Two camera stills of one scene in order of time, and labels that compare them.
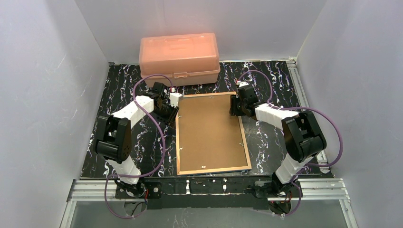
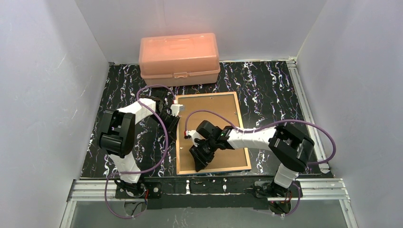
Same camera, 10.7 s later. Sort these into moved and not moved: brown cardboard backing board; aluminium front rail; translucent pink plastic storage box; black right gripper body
Moved: black right gripper body
Not moved: brown cardboard backing board; translucent pink plastic storage box; aluminium front rail
